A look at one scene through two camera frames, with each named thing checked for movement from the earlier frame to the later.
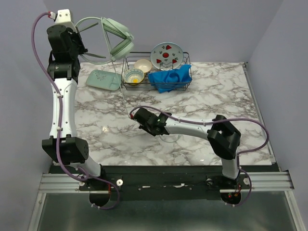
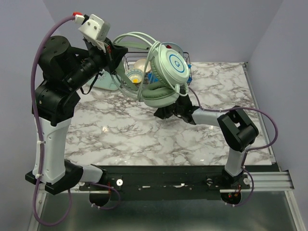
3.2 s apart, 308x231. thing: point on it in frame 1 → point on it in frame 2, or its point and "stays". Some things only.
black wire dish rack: x=140 y=71 stays
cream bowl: x=144 y=64 stays
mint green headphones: x=121 y=49 → x=171 y=70
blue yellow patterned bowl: x=134 y=76 stays
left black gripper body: x=77 y=47 → x=96 y=60
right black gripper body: x=140 y=116 → x=172 y=111
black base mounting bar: x=163 y=183 stays
